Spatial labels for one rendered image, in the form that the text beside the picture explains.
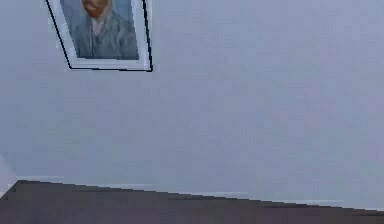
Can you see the white framed portrait picture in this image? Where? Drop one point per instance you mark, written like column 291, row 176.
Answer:
column 103, row 36

